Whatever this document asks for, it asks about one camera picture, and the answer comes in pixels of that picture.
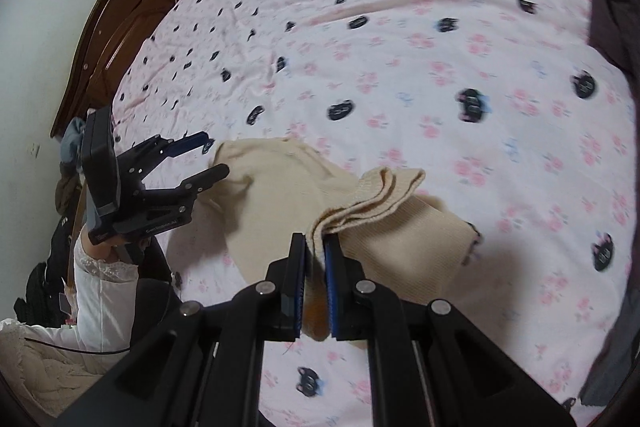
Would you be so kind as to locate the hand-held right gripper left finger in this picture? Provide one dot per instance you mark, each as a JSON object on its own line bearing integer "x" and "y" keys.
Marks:
{"x": 298, "y": 292}

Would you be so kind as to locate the dark cloth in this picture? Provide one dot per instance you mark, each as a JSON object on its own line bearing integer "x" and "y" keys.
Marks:
{"x": 612, "y": 22}

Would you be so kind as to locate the person's left hand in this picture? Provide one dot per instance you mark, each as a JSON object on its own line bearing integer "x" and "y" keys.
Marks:
{"x": 107, "y": 248}

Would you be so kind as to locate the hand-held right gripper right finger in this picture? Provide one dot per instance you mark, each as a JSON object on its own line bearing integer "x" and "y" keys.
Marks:
{"x": 330, "y": 292}

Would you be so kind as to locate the beige knitted sweater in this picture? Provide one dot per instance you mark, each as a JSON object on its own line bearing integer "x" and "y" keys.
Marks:
{"x": 280, "y": 202}

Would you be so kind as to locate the dark wooden headboard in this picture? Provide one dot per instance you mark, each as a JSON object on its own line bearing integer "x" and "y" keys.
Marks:
{"x": 120, "y": 17}

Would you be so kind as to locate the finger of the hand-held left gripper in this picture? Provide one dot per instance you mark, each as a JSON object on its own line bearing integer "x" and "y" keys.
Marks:
{"x": 200, "y": 179}
{"x": 187, "y": 143}

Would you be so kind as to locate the grey cloth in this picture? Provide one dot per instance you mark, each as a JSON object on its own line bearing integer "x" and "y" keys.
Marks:
{"x": 610, "y": 357}

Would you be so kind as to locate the pile of hanging clothes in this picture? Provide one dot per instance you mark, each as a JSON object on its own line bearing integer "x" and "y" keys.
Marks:
{"x": 70, "y": 157}

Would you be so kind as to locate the black bag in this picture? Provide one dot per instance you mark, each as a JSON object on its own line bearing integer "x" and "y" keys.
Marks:
{"x": 47, "y": 277}

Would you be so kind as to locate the person's cream knit cardigan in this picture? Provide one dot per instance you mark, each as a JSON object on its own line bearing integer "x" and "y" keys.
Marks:
{"x": 45, "y": 372}

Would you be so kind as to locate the pink floral bed sheet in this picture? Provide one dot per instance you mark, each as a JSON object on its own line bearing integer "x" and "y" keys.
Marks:
{"x": 400, "y": 57}

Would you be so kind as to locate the wall socket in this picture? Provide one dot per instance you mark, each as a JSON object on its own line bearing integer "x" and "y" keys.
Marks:
{"x": 35, "y": 150}

